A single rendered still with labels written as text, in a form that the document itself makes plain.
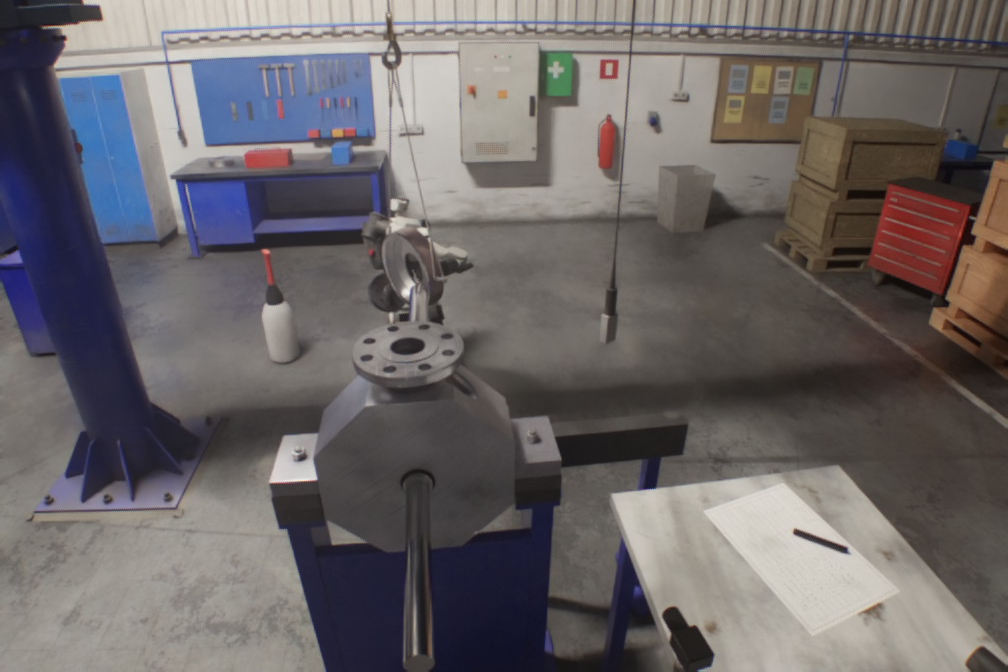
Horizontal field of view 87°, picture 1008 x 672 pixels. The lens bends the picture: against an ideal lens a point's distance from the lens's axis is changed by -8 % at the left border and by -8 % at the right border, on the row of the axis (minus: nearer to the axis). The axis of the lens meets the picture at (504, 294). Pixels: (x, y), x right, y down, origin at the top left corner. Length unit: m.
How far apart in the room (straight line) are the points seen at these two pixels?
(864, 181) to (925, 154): 0.64
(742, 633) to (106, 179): 6.50
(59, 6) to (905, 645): 3.24
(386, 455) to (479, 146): 4.98
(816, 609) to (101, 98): 6.55
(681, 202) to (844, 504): 4.94
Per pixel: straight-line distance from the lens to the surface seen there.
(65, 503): 3.58
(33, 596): 3.24
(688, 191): 6.54
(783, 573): 1.72
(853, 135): 5.89
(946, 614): 1.82
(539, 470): 1.52
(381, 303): 2.88
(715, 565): 1.67
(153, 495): 3.38
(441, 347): 1.36
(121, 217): 6.95
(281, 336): 4.11
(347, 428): 1.40
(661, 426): 2.06
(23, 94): 2.87
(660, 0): 6.82
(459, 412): 1.37
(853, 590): 1.75
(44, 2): 2.84
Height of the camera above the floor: 2.11
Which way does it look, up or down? 25 degrees down
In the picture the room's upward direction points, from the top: straight up
